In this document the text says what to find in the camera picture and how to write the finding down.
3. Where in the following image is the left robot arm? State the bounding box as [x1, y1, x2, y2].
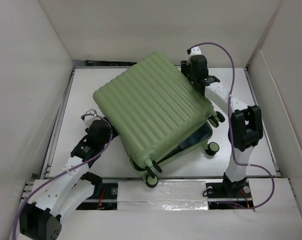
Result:
[12, 115, 114, 240]

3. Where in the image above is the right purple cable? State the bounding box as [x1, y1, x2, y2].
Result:
[200, 42, 276, 210]

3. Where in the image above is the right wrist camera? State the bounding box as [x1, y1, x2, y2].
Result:
[187, 46, 202, 57]

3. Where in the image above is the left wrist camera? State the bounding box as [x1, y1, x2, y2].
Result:
[80, 108, 98, 127]

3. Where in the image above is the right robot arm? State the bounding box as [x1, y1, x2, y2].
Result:
[181, 53, 263, 199]

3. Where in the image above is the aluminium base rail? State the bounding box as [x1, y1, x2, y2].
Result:
[20, 176, 296, 212]

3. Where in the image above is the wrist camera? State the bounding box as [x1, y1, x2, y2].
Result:
[187, 46, 202, 57]
[80, 108, 98, 127]

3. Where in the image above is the green hard-shell suitcase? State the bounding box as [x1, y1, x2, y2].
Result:
[93, 51, 224, 188]

